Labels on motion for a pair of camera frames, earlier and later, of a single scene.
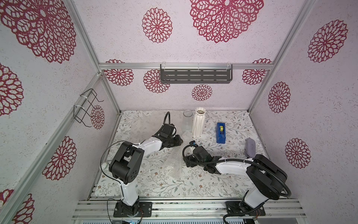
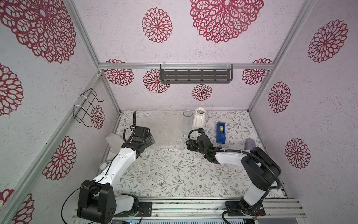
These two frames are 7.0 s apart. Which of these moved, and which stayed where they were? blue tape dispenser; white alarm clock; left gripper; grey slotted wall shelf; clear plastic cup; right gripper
Moved: right gripper; left gripper
Stayed: clear plastic cup; grey slotted wall shelf; blue tape dispenser; white alarm clock
